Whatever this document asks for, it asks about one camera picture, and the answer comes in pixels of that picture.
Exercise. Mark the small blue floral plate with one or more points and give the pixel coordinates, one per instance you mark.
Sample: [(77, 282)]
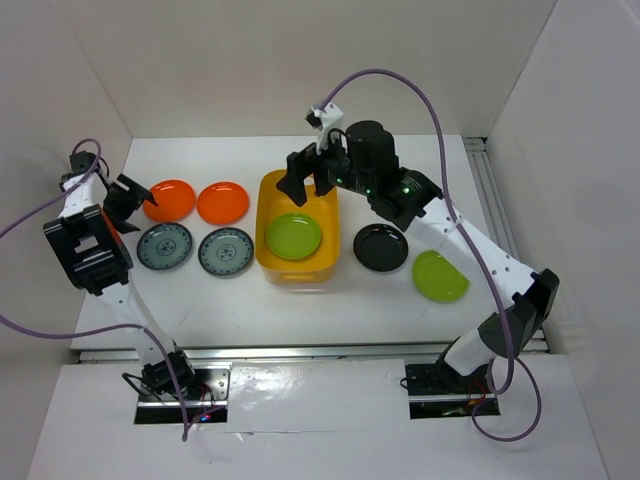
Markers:
[(226, 252)]

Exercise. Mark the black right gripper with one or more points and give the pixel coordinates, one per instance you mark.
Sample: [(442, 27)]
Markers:
[(298, 165)]

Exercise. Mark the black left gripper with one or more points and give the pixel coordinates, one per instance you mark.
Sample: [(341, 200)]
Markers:
[(135, 195)]

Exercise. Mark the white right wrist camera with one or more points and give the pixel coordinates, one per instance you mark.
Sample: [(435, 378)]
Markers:
[(324, 120)]

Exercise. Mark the large blue floral plate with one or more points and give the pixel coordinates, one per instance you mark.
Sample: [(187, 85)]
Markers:
[(164, 246)]

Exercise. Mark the orange plate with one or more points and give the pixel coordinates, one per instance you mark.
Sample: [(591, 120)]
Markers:
[(174, 200), (222, 203)]

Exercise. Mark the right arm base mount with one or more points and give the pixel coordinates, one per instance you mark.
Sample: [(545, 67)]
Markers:
[(434, 392)]

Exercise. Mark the black plate near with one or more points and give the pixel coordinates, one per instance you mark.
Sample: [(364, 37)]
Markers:
[(380, 248)]

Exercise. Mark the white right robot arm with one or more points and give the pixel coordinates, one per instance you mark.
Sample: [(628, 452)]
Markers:
[(524, 297)]

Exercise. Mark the yellow plastic bin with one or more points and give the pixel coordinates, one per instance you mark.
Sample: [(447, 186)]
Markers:
[(318, 267)]

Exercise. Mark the green plate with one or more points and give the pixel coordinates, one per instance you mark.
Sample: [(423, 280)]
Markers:
[(436, 279), (293, 236)]

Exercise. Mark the front aluminium rail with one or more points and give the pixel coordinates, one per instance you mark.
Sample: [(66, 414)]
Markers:
[(297, 353)]

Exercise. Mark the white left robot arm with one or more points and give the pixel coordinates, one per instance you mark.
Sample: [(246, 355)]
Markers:
[(86, 239)]

